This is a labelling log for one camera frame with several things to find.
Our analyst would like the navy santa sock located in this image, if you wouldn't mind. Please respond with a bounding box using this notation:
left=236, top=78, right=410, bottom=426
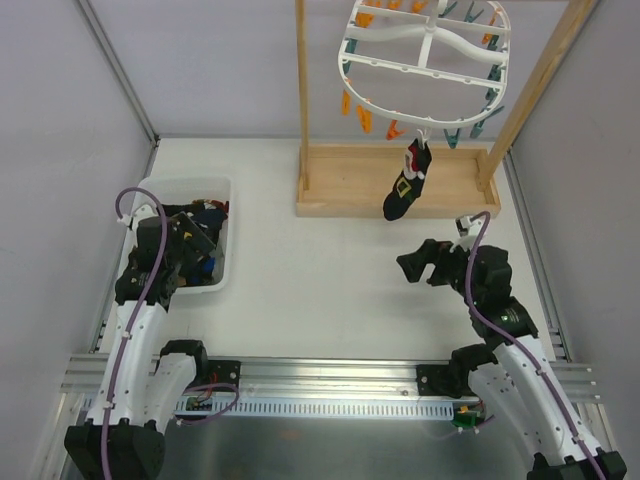
left=382, top=139, right=432, bottom=221

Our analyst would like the orange clothespin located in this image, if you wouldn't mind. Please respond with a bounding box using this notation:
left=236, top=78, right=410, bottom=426
left=385, top=120, right=406, bottom=141
left=341, top=90, right=351, bottom=116
left=356, top=105, right=373, bottom=134

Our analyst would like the white plastic clip hanger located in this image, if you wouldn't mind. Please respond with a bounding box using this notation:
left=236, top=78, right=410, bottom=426
left=338, top=1, right=511, bottom=130

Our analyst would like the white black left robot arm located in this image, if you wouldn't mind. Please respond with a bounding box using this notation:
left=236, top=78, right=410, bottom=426
left=64, top=212, right=215, bottom=479

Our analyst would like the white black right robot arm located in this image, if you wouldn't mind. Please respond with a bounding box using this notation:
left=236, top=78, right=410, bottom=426
left=396, top=239, right=627, bottom=479

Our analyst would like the pile of dark socks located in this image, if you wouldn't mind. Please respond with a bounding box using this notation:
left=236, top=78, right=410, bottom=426
left=163, top=199, right=229, bottom=287

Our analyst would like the wooden hanger stand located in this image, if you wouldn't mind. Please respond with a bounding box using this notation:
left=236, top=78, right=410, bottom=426
left=296, top=1, right=598, bottom=218

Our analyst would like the white perforated plastic basket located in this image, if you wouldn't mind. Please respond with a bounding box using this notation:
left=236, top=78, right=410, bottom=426
left=138, top=174, right=237, bottom=296

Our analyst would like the teal clothespin near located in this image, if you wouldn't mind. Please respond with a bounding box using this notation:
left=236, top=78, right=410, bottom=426
left=443, top=128, right=462, bottom=149

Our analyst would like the white clothespin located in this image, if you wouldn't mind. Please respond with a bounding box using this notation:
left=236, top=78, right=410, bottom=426
left=417, top=127, right=432, bottom=150

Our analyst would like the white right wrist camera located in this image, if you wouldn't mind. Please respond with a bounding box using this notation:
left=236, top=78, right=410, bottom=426
left=449, top=214, right=486, bottom=253

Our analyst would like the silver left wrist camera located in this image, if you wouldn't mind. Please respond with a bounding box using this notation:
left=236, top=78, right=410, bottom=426
left=117, top=204, right=156, bottom=231

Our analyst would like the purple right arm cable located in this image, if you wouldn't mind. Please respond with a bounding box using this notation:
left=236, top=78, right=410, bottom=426
left=464, top=210, right=601, bottom=480

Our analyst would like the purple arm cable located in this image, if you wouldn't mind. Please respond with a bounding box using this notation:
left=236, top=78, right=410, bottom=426
left=99, top=187, right=240, bottom=480
left=464, top=210, right=601, bottom=480

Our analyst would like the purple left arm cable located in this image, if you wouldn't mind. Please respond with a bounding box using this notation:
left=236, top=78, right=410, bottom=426
left=99, top=187, right=240, bottom=480

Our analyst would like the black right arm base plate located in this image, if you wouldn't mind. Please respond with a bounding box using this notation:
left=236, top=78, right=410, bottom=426
left=416, top=364, right=475, bottom=399

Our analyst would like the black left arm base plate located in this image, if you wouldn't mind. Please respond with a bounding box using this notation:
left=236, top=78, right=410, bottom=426
left=204, top=358, right=242, bottom=392

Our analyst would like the aluminium mounting rail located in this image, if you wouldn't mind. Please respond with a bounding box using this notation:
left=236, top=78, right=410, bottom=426
left=60, top=353, right=602, bottom=403

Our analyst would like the white slotted cable duct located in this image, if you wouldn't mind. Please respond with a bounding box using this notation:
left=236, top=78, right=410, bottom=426
left=169, top=396, right=455, bottom=421

